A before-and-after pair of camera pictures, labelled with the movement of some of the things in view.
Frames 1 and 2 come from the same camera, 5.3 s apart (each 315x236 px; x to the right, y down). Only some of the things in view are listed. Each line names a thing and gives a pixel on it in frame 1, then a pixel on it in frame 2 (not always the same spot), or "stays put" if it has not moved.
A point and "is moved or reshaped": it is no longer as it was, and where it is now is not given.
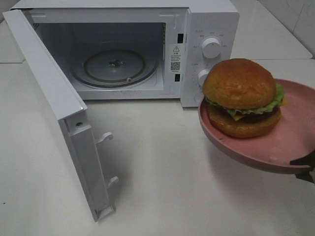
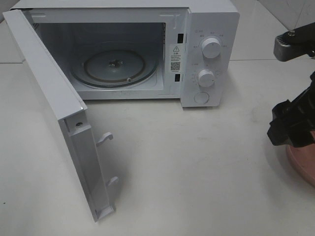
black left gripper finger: [304, 176] to [293, 121]
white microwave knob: [211, 48] stays put
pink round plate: [293, 138] is moved or reshaped
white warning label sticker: [176, 57] stays put
